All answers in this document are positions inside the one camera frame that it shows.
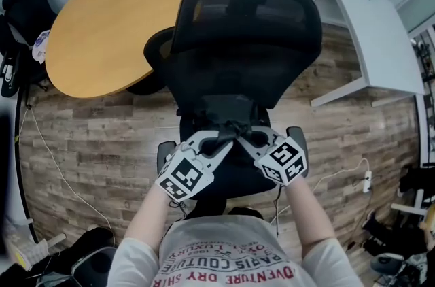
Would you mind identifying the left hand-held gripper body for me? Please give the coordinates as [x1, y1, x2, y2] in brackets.
[155, 141, 219, 203]

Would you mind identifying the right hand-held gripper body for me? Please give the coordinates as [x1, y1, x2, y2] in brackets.
[252, 135, 309, 186]

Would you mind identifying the black mesh office chair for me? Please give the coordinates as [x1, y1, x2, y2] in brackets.
[143, 0, 324, 216]

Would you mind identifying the person's right forearm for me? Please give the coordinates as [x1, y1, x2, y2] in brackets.
[283, 175, 338, 258]

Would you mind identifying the person's left forearm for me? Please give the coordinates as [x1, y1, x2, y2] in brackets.
[124, 183, 178, 255]

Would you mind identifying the person's white printed shirt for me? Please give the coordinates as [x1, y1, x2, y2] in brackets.
[108, 214, 365, 287]

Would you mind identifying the black seat with grey rim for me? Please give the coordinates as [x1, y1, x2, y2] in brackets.
[70, 246, 118, 287]
[370, 252, 406, 275]

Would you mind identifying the white rectangular table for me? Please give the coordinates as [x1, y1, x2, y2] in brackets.
[309, 0, 425, 108]

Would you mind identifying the round wooden table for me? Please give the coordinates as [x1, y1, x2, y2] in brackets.
[45, 0, 201, 99]

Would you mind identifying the white shelf rack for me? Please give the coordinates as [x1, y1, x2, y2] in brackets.
[411, 30, 435, 168]

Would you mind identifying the black floor edge strip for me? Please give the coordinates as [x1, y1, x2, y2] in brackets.
[14, 88, 40, 243]

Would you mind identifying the white printed cloth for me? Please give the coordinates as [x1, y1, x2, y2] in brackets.
[32, 29, 52, 65]

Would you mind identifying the long white floor cable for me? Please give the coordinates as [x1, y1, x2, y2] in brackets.
[19, 107, 114, 233]

